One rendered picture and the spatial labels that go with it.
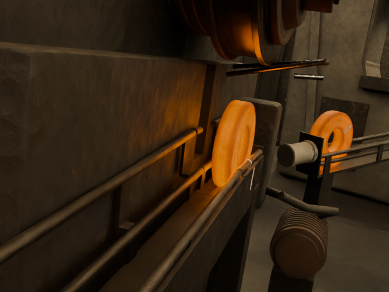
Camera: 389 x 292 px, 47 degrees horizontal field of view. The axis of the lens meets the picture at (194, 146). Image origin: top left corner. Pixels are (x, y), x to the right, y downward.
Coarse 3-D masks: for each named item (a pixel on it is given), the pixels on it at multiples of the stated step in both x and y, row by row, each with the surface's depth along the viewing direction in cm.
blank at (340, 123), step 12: (324, 120) 115; (336, 120) 116; (348, 120) 120; (312, 132) 115; (324, 132) 115; (336, 132) 121; (348, 132) 121; (324, 144) 116; (336, 144) 122; (348, 144) 123; (336, 156) 121
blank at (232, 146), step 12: (228, 108) 73; (240, 108) 73; (252, 108) 78; (228, 120) 72; (240, 120) 71; (252, 120) 80; (216, 132) 71; (228, 132) 71; (240, 132) 73; (252, 132) 82; (216, 144) 71; (228, 144) 70; (240, 144) 81; (252, 144) 84; (216, 156) 71; (228, 156) 71; (240, 156) 80; (216, 168) 72; (228, 168) 71; (216, 180) 74
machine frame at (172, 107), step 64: (0, 0) 36; (64, 0) 43; (128, 0) 56; (0, 64) 33; (64, 64) 36; (128, 64) 47; (192, 64) 67; (0, 128) 34; (64, 128) 38; (128, 128) 50; (192, 128) 74; (0, 192) 35; (64, 192) 40; (128, 192) 54; (64, 256) 42
